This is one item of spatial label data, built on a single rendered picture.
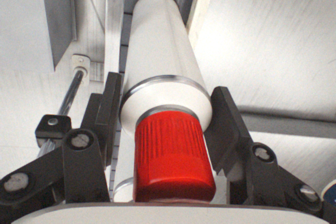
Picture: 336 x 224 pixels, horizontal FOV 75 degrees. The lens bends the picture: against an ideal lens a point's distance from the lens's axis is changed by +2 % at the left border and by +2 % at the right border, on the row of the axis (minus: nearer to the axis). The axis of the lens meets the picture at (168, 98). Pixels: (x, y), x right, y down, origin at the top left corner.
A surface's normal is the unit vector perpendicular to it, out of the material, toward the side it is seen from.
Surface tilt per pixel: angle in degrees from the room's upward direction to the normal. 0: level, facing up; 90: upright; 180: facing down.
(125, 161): 90
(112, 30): 0
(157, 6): 90
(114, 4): 0
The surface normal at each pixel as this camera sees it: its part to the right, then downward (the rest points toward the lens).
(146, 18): -0.37, -0.69
